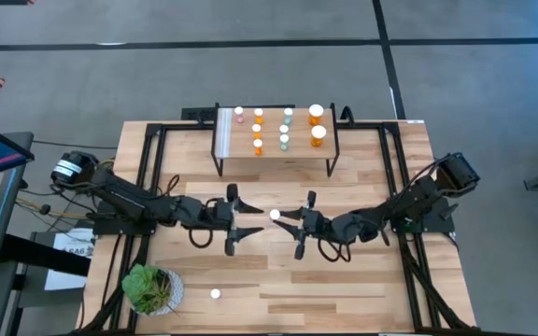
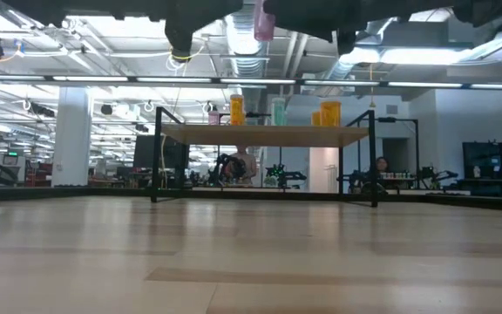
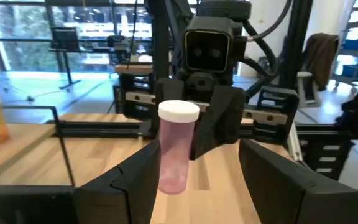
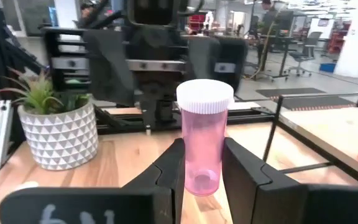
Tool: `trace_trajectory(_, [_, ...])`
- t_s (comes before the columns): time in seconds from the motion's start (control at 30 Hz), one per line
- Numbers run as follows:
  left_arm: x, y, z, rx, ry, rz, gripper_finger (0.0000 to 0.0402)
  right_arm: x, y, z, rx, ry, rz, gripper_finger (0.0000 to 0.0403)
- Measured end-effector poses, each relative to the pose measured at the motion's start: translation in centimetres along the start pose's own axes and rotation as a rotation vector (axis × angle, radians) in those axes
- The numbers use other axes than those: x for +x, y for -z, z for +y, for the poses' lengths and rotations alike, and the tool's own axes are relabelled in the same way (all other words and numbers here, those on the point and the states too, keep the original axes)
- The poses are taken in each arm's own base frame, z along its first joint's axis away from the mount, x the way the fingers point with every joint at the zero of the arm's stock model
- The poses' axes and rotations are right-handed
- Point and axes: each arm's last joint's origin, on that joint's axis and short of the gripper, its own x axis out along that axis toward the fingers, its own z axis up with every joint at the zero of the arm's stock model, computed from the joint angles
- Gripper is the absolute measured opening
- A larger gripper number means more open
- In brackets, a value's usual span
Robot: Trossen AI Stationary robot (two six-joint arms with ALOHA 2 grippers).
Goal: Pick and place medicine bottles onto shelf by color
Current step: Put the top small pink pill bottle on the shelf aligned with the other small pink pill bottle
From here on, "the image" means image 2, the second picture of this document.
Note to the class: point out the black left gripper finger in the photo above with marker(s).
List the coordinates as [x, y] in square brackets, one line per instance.
[216, 6]

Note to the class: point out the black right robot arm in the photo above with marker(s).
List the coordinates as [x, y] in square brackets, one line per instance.
[490, 11]

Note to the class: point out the silver spiral air duct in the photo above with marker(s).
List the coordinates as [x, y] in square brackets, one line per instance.
[246, 48]

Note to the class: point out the black aluminium table frame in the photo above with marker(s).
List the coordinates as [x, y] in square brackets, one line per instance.
[59, 192]

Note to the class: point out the black background rig frame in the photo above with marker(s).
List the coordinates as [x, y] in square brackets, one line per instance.
[401, 119]

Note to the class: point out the person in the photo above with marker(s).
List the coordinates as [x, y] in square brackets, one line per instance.
[246, 163]
[381, 165]

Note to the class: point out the white building column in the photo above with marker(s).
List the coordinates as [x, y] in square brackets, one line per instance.
[71, 148]

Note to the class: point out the green pill bottle white cap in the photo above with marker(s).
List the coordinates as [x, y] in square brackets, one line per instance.
[278, 112]

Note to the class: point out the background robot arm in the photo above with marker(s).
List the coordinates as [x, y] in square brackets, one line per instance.
[227, 168]
[438, 175]
[282, 174]

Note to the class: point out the orange bottle with visible pills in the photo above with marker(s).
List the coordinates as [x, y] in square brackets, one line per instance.
[236, 111]

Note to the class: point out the black equipment rack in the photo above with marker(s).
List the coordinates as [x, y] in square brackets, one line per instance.
[490, 161]

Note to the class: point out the wooden shelf black metal frame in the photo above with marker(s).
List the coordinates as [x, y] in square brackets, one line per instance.
[264, 136]

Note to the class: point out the green exit sign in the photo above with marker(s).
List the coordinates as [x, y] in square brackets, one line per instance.
[13, 153]

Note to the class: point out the black monitor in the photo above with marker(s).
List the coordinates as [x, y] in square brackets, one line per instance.
[144, 152]

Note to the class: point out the overhead LED light bar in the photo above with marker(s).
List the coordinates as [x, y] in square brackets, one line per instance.
[172, 79]

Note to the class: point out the orange pill bottle white cap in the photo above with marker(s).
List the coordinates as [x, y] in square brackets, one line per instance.
[316, 119]
[330, 114]

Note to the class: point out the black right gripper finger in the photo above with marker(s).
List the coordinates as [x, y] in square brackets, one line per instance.
[303, 8]
[312, 28]

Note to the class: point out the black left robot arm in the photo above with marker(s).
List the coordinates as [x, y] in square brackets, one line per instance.
[81, 6]

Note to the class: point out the pink pill bottle white cap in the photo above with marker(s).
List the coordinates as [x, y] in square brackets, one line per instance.
[214, 118]
[263, 22]

